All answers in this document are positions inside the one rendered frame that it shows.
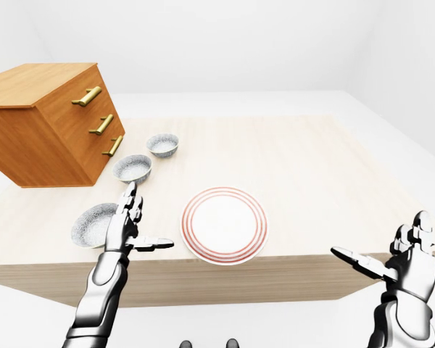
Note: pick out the wooden cabinet with drawers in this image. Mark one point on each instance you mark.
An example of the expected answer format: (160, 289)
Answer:
(18, 137)

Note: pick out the white plate with red rings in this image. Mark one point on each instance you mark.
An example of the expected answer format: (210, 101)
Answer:
(224, 225)

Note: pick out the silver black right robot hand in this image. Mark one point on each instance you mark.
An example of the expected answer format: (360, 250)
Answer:
(413, 253)

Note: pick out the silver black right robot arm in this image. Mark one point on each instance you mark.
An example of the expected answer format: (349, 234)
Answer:
(402, 319)

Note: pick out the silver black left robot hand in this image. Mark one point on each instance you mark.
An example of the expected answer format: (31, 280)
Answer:
(125, 224)

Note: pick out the cabinet drawer, light wood front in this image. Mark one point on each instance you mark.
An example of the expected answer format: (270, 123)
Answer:
(79, 134)
(96, 161)
(67, 88)

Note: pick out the small dark rounded shape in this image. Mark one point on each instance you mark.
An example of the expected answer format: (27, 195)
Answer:
(185, 344)
(232, 343)

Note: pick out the grey patterned bowl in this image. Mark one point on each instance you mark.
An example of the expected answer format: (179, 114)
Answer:
(131, 169)
(93, 228)
(162, 144)

